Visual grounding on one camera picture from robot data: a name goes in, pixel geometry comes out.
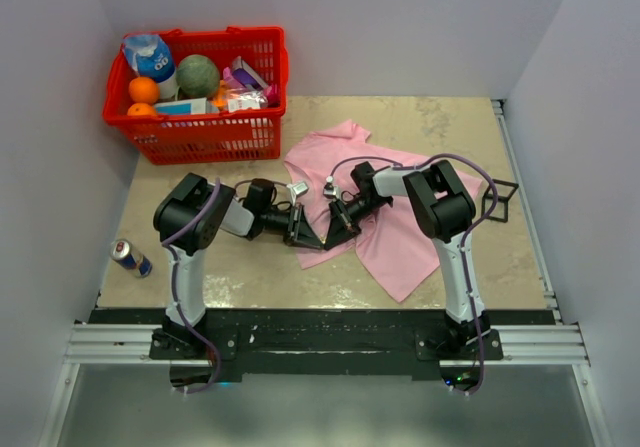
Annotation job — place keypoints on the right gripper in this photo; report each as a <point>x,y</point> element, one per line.
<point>341,228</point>

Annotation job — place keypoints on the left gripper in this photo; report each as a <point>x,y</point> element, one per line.
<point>298,230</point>

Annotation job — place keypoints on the pink garment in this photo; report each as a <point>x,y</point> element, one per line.
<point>391,247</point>

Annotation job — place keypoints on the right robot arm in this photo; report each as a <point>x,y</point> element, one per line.
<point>445,213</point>

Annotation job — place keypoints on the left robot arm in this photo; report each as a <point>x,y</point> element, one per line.
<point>190,217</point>

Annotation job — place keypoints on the red plastic shopping basket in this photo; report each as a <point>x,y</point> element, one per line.
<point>224,136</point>

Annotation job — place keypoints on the pink white snack packet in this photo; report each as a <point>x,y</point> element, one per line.
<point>234,100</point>

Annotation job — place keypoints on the white blue carton box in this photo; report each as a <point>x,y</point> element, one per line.
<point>197,106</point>

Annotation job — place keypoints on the purple white box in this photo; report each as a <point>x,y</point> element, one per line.
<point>241,74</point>

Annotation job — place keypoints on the small black stand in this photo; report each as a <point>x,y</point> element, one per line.
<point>496,201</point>

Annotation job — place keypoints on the energy drink can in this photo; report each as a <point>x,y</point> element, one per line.
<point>127,256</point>

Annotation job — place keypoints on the green melon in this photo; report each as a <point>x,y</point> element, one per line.
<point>198,76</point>

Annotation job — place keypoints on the orange fruit lower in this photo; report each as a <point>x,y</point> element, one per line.
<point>139,109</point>

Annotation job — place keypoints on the orange fruit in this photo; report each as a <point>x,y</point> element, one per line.
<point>143,90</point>
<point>139,109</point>

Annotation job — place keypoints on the orange fruit upper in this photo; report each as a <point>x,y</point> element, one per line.
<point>143,90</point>

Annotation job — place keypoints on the blue white plastic bag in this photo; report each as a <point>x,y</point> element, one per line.
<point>148,55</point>

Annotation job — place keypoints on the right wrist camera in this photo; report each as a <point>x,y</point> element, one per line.
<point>330,189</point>

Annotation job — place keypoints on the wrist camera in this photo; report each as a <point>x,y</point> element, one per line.
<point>330,189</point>
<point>296,190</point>

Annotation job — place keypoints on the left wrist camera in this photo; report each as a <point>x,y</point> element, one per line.
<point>296,190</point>

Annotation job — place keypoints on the black metal base frame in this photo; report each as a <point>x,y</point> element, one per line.
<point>200,341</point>

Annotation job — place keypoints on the aluminium rail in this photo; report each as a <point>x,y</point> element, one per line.
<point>520,345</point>

